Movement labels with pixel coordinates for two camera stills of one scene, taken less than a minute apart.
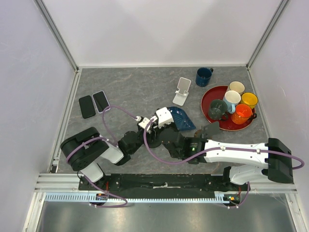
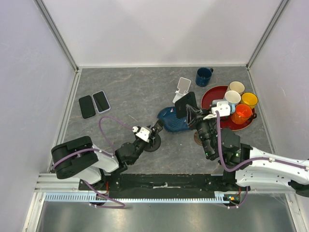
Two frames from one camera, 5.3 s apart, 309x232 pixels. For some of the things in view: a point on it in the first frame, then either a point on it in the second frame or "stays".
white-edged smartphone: x=101 y=101 stays
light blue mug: x=231 y=97 stays
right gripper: x=171 y=124 to x=190 y=113
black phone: x=87 y=107 stays
